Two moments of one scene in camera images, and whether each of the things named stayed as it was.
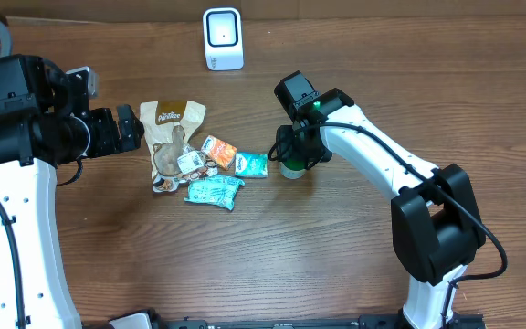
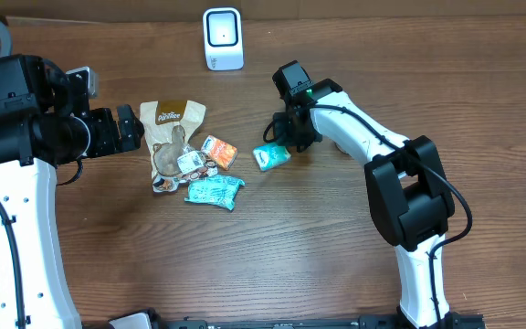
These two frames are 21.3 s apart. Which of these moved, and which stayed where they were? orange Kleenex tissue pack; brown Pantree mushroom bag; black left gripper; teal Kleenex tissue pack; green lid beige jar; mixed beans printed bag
Moved: teal Kleenex tissue pack; green lid beige jar
Stayed: mixed beans printed bag; orange Kleenex tissue pack; black left gripper; brown Pantree mushroom bag
